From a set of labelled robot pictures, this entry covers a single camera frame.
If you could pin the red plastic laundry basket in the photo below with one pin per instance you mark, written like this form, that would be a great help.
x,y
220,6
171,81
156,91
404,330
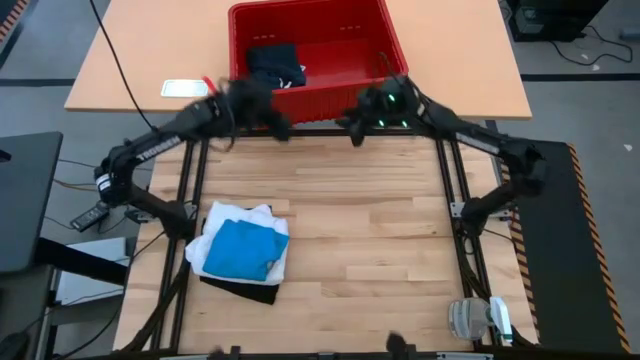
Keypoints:
x,y
340,60

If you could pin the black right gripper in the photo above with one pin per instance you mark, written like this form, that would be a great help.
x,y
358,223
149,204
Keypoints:
x,y
390,107

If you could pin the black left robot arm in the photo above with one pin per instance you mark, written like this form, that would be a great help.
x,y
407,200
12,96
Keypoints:
x,y
160,147

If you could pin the black computer tower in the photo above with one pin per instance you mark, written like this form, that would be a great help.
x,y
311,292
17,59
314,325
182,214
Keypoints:
x,y
550,17

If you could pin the black mat hazard-striped edge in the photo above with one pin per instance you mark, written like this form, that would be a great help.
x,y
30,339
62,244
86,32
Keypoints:
x,y
560,260
11,17

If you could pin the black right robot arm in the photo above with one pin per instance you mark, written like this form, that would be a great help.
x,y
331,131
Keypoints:
x,y
475,141

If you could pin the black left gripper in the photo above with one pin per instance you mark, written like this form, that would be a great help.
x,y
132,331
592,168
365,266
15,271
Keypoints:
x,y
247,107

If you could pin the grey floor box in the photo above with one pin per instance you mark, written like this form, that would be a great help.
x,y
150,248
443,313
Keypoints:
x,y
630,34

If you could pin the black stand beam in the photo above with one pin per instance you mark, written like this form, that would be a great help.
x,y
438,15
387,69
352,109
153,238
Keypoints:
x,y
80,260

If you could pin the white shirt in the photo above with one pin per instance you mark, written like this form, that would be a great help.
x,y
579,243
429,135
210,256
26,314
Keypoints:
x,y
220,215

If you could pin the red strip tag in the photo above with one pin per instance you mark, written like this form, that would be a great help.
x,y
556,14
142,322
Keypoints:
x,y
210,85

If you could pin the black power adapter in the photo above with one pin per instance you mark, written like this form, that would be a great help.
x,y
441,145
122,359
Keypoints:
x,y
90,216

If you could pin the silver frame bracket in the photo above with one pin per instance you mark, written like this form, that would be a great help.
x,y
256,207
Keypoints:
x,y
456,210

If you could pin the white handheld device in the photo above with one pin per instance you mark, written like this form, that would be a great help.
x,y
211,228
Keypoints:
x,y
501,317

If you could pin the dark flat panel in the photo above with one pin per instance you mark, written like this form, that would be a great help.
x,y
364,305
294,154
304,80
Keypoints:
x,y
25,200

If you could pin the white shelf board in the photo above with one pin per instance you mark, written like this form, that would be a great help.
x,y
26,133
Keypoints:
x,y
92,270

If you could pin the black pants garment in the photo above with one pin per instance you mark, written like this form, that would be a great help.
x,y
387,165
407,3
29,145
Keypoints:
x,y
250,292

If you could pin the light wooden desk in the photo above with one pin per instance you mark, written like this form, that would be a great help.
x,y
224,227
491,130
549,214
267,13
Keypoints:
x,y
450,60

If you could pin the dark navy garment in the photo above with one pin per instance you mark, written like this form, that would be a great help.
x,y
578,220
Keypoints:
x,y
275,65

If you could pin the black aluminium table frame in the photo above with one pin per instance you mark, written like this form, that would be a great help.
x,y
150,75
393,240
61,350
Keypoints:
x,y
320,133

